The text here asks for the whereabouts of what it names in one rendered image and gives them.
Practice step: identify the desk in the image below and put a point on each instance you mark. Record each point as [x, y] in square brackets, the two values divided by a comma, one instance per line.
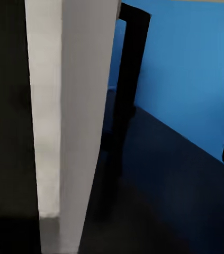
[158, 193]

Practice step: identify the monitor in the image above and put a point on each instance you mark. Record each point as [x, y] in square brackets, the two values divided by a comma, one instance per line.
[55, 58]

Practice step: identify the room divider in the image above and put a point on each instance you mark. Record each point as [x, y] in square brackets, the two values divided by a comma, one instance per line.
[181, 79]

